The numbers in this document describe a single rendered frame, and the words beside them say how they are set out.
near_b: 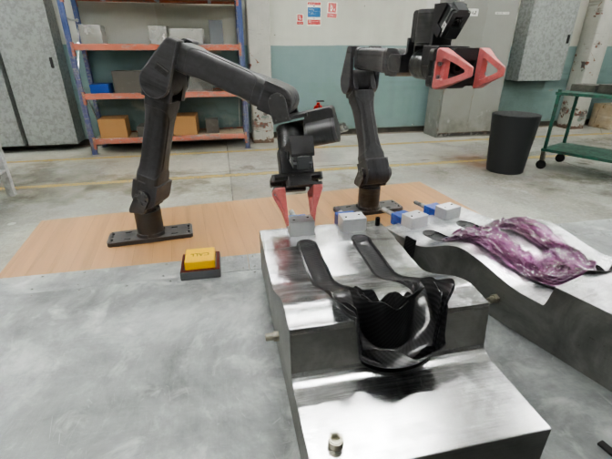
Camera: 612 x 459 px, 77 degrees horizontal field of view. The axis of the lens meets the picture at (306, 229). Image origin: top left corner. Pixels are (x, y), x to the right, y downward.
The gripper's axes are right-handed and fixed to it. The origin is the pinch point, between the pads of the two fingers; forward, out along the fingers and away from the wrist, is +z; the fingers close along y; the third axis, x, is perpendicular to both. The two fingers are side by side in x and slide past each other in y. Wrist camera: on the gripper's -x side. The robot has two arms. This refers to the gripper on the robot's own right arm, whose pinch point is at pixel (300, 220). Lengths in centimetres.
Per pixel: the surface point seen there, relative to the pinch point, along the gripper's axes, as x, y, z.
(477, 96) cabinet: 431, 368, -209
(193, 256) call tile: 6.5, -22.1, 4.7
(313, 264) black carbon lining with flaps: -9.1, 0.0, 9.0
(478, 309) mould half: -31.3, 16.2, 16.7
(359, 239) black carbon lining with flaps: -3.4, 10.8, 5.1
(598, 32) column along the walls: 405, 578, -296
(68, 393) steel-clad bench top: -17.3, -37.5, 22.5
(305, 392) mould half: -30.2, -6.9, 23.5
